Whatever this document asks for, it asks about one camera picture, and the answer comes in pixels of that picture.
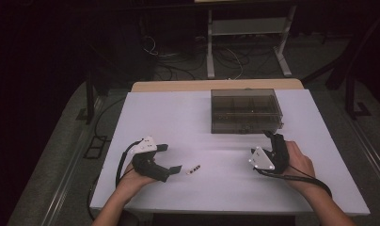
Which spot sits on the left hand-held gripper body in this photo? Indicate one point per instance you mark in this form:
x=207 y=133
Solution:
x=147 y=164

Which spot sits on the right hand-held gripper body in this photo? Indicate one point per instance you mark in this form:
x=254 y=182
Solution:
x=262 y=160

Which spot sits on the smoky clear drawer box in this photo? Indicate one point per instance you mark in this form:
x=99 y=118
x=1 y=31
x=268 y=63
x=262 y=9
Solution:
x=244 y=108

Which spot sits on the smoky clear divided drawer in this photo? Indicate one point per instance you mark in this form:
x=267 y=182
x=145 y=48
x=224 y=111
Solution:
x=229 y=127

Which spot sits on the person's left hand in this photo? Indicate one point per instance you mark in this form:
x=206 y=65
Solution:
x=133 y=180

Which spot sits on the person's right hand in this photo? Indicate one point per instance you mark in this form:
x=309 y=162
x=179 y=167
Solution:
x=301 y=169

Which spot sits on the wooden table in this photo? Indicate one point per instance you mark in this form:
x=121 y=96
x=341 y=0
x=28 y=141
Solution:
x=210 y=85

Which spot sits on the black metal stand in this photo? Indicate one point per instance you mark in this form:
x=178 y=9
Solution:
x=90 y=94
x=350 y=94

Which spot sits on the metal floor rail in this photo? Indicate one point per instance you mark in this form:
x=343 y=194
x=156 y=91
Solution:
x=373 y=150
x=69 y=175

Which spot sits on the white metal desk frame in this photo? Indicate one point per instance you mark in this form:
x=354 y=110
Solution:
x=211 y=47

